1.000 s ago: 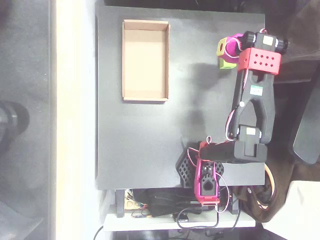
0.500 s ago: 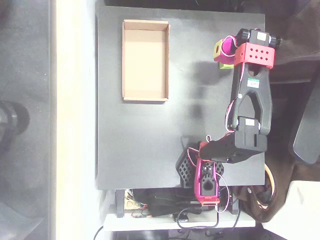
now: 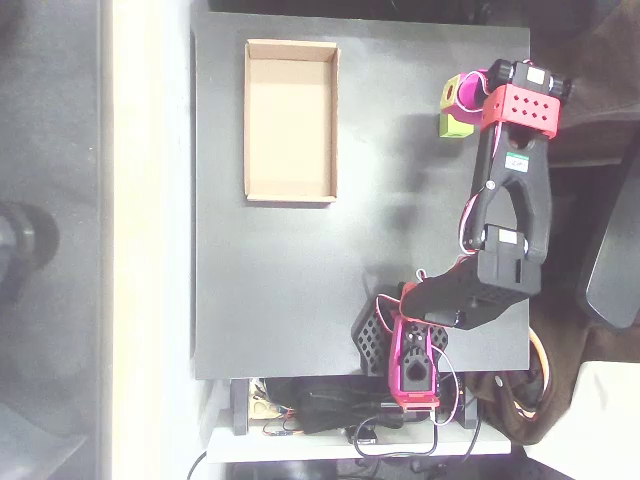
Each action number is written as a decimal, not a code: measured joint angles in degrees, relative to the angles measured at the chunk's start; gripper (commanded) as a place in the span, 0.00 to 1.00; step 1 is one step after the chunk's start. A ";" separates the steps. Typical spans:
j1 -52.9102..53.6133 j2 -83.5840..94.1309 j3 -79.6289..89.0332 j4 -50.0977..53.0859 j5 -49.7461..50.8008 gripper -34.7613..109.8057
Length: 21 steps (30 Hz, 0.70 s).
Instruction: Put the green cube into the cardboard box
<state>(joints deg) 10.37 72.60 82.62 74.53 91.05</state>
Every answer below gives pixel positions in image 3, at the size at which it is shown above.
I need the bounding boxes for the small wooden plate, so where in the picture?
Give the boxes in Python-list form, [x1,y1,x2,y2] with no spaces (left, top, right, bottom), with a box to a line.
[248,392,281,421]

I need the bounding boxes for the small black connector box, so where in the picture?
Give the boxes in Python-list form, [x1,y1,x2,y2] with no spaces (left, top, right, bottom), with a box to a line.
[347,422,379,446]

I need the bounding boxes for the open cardboard box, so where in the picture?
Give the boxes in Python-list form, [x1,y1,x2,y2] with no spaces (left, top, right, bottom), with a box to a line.
[243,38,341,205]

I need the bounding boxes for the black floor cable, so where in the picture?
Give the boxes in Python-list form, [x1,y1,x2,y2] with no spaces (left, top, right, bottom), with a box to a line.
[185,449,209,480]

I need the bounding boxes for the black office chair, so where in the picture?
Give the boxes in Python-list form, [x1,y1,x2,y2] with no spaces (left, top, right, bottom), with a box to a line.
[577,149,640,330]

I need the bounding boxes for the black table clamp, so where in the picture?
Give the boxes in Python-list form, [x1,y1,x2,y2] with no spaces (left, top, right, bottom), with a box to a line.
[462,384,482,430]
[230,378,250,437]

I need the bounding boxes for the white cloth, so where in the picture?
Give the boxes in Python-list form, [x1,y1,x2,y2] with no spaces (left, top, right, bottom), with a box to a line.
[524,359,640,480]

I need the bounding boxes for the green cube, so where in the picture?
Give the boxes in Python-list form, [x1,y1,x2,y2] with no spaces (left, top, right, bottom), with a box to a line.
[438,112,475,140]

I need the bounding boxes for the looped black cable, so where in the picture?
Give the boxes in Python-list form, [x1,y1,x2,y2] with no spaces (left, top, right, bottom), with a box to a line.
[353,417,441,459]

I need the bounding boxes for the black power adapter cable bundle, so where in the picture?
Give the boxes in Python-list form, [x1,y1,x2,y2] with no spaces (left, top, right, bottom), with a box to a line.
[294,378,406,435]

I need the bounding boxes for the brown jacket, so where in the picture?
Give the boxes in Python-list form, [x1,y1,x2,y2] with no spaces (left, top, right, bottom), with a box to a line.
[467,319,584,447]

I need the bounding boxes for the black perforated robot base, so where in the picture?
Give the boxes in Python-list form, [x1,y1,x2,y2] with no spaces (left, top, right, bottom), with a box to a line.
[350,299,450,376]

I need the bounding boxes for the white shelf board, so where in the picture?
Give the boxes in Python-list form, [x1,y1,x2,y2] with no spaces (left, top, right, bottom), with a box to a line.
[205,422,512,465]

